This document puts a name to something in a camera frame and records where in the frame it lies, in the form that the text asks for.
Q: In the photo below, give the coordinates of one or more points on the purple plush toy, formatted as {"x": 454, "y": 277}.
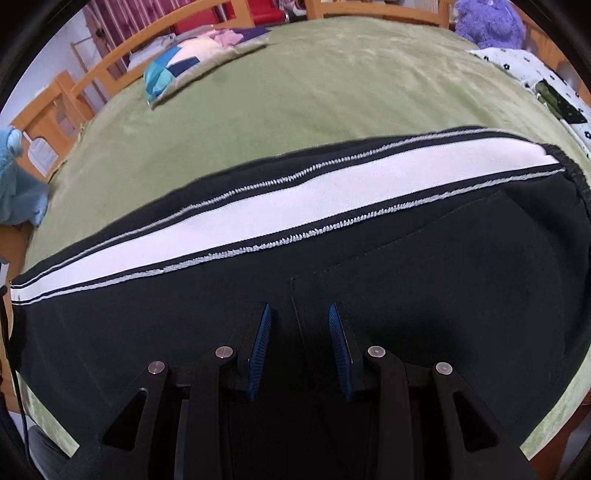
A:
{"x": 490, "y": 24}

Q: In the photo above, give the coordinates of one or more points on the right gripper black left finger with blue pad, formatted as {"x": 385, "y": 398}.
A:
{"x": 168, "y": 422}

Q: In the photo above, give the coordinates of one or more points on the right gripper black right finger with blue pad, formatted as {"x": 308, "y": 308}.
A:
{"x": 420, "y": 422}

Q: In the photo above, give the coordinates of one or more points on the left red chair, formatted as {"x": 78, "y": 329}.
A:
{"x": 215, "y": 15}

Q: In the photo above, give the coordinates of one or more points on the light blue plush blanket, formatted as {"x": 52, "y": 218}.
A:
{"x": 24, "y": 198}

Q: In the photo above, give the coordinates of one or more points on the right red chair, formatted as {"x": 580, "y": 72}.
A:
{"x": 266, "y": 12}

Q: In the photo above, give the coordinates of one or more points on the white black-flower pillow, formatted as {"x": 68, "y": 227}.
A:
{"x": 527, "y": 69}

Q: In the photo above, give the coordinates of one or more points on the wooden bed frame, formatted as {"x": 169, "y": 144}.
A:
{"x": 51, "y": 124}

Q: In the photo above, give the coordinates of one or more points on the black pants white side stripe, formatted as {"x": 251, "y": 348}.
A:
{"x": 468, "y": 246}

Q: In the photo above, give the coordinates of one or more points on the maroon striped curtain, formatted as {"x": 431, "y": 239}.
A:
{"x": 121, "y": 19}

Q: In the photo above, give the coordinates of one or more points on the colourful geometric pillow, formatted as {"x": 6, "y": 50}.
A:
{"x": 195, "y": 56}

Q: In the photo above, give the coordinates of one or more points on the red chair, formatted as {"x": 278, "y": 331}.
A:
{"x": 215, "y": 15}
{"x": 266, "y": 12}

